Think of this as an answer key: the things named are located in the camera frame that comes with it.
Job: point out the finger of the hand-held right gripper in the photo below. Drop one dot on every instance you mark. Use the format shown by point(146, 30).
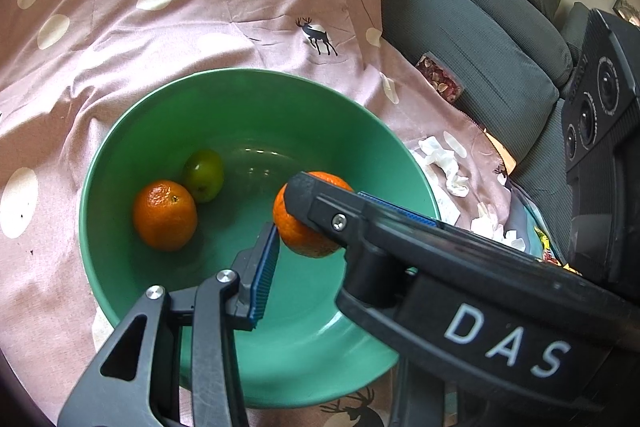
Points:
point(325, 207)

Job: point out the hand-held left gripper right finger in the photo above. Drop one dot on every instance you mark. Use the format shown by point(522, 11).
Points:
point(415, 399)

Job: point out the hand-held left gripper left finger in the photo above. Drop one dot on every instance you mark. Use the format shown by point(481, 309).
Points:
point(262, 277)

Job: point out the orange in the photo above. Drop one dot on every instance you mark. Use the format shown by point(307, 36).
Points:
point(295, 234)
point(165, 214)

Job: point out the green bowl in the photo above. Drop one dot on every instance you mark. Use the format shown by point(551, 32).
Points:
point(310, 327)

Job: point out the small green fruit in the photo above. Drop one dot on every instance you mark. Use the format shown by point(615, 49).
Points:
point(202, 172)

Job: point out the colourful snack wrapper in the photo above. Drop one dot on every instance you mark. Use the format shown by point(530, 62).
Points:
point(552, 254)

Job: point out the crumpled white tissue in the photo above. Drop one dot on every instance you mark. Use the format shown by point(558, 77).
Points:
point(497, 227)
point(447, 169)

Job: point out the flat white napkin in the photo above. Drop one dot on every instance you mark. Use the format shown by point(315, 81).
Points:
point(446, 209)

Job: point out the yellow paper packet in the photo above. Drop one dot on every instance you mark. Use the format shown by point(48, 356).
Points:
point(502, 154)

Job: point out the snack packet on sofa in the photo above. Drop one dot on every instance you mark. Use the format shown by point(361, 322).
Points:
point(440, 77)

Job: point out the grey sofa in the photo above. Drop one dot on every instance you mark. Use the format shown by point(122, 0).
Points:
point(475, 32)

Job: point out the pink polka dot blanket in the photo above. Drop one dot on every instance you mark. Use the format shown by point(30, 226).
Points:
point(200, 7)

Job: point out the framed wall picture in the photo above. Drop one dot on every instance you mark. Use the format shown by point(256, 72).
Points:
point(629, 2)

